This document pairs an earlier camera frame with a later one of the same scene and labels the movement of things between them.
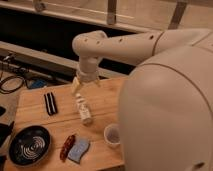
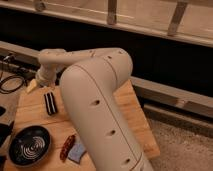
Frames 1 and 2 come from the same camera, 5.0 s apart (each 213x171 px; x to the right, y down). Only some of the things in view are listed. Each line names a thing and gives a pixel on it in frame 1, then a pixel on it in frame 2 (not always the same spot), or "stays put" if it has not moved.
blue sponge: x=78 y=150 stays put
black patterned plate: x=29 y=145 stays put
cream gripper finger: x=75 y=85 to x=32 y=85
